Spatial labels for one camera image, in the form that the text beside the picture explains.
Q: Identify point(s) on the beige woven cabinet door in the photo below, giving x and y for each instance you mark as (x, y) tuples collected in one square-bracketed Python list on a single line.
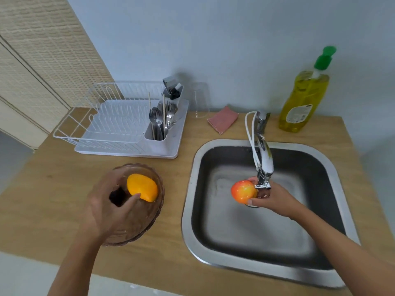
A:
[(40, 64)]

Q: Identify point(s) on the person's right thumb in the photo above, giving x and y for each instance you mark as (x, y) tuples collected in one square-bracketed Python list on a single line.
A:
[(256, 202)]

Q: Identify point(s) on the person's right forearm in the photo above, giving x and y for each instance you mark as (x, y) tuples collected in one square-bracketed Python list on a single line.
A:
[(345, 255)]

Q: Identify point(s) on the person's right hand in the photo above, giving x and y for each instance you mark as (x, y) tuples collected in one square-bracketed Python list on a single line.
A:
[(277, 198)]

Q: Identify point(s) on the pink sponge cloth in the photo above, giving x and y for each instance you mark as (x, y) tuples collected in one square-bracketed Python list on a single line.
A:
[(222, 120)]

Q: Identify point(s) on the orange mango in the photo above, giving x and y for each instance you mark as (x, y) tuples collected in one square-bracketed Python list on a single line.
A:
[(142, 187)]

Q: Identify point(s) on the person's left thumb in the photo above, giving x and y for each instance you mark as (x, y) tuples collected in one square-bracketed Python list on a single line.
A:
[(131, 201)]

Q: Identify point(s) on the clear drinking glass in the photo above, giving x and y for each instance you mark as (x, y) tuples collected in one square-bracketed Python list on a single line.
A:
[(200, 100)]

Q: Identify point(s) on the brown glass bowl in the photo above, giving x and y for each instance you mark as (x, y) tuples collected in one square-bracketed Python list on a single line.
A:
[(148, 215)]

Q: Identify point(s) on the steel and black kitchen tool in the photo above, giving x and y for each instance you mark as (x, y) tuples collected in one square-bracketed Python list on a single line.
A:
[(172, 87)]

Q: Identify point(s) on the red yellow apple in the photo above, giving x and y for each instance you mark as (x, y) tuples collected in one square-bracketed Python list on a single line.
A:
[(243, 191)]

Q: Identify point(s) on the person's left forearm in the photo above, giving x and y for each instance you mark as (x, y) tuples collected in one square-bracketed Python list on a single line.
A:
[(77, 265)]

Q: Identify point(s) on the yellow dish soap bottle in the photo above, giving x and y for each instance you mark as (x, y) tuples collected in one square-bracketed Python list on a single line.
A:
[(304, 103)]

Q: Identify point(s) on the chrome faucet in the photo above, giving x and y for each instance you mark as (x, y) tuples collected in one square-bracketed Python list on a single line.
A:
[(266, 157)]

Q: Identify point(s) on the bunch of steel cutlery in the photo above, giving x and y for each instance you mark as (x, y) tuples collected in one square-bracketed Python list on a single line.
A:
[(160, 120)]

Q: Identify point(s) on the dark fruit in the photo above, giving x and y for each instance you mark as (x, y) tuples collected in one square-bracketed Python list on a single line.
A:
[(117, 196)]

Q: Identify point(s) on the stainless steel sink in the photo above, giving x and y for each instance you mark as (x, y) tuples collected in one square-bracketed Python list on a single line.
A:
[(262, 240)]

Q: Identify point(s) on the white plastic drainer tray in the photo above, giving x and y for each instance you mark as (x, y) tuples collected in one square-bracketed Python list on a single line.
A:
[(166, 147)]

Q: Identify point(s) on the person's left hand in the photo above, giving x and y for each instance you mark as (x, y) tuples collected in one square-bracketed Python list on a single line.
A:
[(101, 212)]

